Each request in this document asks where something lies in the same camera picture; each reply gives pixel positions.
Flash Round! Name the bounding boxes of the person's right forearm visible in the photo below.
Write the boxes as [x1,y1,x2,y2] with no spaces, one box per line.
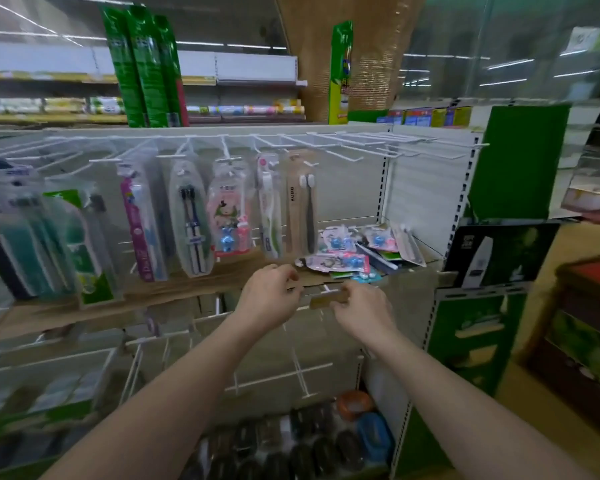
[375,334,596,480]

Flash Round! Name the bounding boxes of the orange round object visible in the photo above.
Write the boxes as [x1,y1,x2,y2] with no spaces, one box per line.
[335,389,376,421]

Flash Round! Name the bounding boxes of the green spray can red side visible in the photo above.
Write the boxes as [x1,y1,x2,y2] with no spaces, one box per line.
[155,14,191,128]

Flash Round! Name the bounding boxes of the clear green toothbrush pack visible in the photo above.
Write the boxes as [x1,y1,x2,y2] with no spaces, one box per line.
[262,174,285,261]

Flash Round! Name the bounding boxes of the teal twin toothbrush pack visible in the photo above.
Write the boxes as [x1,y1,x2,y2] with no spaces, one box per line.
[0,164,77,301]

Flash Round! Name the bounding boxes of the row of colourful wrap rolls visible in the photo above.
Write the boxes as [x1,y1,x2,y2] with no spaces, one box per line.
[0,97,306,117]

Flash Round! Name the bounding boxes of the pile of toothbrush packs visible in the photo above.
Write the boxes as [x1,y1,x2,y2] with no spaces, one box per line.
[295,223,429,285]

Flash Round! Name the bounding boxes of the person's left forearm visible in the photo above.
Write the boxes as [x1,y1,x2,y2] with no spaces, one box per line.
[39,319,271,480]

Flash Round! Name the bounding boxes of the black product box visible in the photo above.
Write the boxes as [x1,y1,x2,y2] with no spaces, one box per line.
[442,222,561,291]

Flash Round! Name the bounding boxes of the white shelf unit yellow strips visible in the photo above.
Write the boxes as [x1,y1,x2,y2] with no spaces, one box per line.
[0,42,309,125]

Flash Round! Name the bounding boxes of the woven brown column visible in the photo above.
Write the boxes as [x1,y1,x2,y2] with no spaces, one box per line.
[275,0,429,123]

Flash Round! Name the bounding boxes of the green yellow spray can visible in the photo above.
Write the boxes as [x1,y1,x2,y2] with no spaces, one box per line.
[328,20,355,125]

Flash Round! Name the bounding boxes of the green label toothbrush pack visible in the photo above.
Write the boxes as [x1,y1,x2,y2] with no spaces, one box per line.
[42,187,125,309]

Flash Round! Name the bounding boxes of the clear pink-topped toothbrush pack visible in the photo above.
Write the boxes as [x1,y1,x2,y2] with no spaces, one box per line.
[256,153,281,245]

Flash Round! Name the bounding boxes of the blue round packet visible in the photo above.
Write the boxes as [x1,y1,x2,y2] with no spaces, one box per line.
[355,412,395,463]

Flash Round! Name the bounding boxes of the kids toothbrush pack blue toy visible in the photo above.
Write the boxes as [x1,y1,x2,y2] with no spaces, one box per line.
[207,162,255,258]

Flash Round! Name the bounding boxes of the brown cardboard tray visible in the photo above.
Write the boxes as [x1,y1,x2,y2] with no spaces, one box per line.
[0,244,351,341]

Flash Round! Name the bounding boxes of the person's right hand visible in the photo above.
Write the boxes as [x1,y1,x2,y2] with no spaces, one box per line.
[329,280,399,348]

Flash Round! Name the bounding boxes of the person's left hand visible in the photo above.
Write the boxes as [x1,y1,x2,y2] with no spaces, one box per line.
[235,264,305,338]

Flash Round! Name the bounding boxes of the pink label toothbrush pack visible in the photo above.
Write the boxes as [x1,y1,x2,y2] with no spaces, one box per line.
[115,159,170,284]

